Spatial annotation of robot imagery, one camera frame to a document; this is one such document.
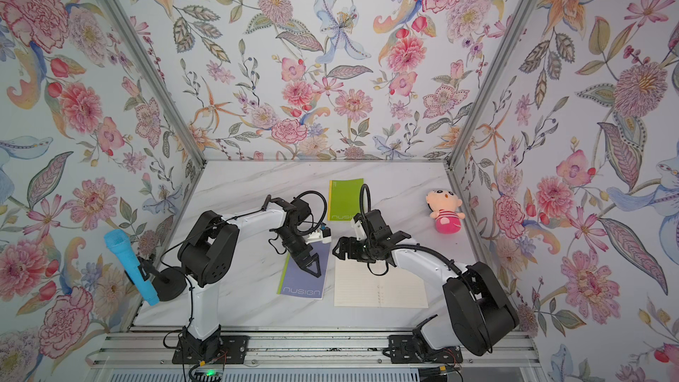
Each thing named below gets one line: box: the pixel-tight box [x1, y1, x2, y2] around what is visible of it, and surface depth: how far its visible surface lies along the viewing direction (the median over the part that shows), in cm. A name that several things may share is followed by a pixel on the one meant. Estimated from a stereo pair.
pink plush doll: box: [425, 189, 466, 235], surface depth 100 cm
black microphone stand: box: [137, 256, 188, 302], surface depth 86 cm
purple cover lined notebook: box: [276, 242, 332, 300], surface depth 86 cm
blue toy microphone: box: [103, 229, 161, 306], surface depth 70 cm
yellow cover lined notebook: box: [334, 258, 429, 309], surface depth 86 cm
